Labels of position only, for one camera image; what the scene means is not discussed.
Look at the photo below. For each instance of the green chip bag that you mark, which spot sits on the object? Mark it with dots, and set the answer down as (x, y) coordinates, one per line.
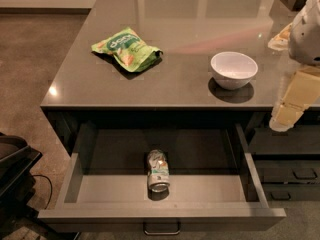
(129, 50)

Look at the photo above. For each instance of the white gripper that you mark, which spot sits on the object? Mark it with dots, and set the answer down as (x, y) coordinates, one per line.
(306, 37)

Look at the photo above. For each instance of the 7up soda can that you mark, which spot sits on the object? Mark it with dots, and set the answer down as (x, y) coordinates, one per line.
(158, 171)

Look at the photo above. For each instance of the grey kitchen counter cabinet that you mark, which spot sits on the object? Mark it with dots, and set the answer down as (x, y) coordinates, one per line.
(94, 87)

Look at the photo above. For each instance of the open grey top drawer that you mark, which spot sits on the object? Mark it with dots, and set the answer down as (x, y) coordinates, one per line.
(214, 184)

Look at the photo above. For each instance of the closed lower right drawer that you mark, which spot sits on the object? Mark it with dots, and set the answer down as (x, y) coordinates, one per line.
(290, 180)

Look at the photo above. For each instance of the metal drawer handle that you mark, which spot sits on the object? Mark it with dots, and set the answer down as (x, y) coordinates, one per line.
(161, 229)

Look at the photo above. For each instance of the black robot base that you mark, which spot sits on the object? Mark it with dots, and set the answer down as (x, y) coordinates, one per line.
(17, 158)

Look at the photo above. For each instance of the white bowl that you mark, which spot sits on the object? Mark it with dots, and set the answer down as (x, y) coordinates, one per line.
(233, 70)

